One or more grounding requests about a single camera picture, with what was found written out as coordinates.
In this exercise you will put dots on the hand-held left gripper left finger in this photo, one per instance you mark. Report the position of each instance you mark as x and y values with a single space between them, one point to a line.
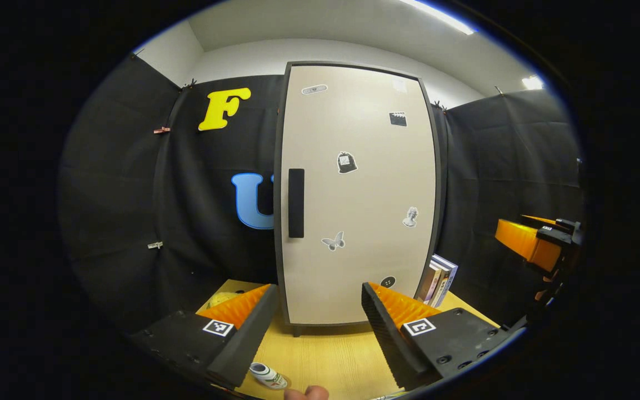
253 339

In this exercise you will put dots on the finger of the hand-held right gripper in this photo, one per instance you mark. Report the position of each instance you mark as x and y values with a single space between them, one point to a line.
553 223
525 244

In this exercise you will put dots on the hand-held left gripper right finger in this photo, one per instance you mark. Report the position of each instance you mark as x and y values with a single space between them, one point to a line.
384 339

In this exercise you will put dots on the white bottle green label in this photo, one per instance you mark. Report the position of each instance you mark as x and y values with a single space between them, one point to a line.
267 375

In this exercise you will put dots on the dark grey cabinet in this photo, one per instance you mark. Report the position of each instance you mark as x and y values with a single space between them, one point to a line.
277 222

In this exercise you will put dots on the yellow textured toy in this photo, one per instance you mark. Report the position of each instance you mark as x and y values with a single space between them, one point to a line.
220 299

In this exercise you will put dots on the purple spine book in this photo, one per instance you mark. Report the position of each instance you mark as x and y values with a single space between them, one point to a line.
425 286

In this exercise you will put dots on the tan spine book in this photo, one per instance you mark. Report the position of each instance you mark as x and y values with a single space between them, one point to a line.
438 286

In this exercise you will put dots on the white blue spine book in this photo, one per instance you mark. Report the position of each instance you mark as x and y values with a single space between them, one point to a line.
449 278

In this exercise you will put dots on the silver clip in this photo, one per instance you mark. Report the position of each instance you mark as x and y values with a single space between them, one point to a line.
155 245

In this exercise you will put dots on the small ceiling light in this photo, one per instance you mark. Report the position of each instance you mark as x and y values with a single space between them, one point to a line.
532 82

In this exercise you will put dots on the black clip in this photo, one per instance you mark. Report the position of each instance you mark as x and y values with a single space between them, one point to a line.
498 89
138 53
439 104
189 84

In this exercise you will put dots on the black backdrop cloth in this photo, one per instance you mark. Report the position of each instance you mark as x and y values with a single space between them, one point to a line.
120 194

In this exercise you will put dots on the red clip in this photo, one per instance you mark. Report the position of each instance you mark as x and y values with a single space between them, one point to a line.
161 130

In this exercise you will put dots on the long ceiling light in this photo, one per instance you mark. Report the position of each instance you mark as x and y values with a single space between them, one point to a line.
436 16

